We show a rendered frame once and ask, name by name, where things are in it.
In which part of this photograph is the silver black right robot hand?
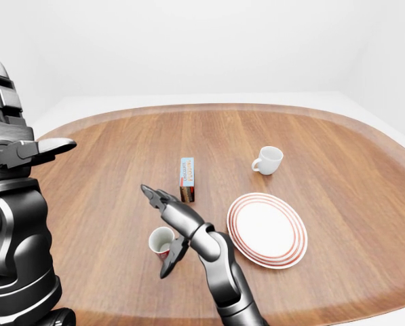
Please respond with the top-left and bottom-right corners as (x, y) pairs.
(140, 184), (207, 280)

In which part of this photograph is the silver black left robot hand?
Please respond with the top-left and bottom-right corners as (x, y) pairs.
(0, 55), (78, 183)

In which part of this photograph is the red mug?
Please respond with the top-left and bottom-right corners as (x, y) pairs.
(148, 226), (176, 263)

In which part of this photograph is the white plate with red rings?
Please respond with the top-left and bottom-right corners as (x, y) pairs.
(226, 192), (309, 270)

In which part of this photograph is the white mug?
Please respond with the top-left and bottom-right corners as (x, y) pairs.
(251, 145), (284, 177)

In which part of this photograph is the chocolate pudding box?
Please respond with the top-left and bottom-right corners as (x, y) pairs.
(178, 156), (196, 204)

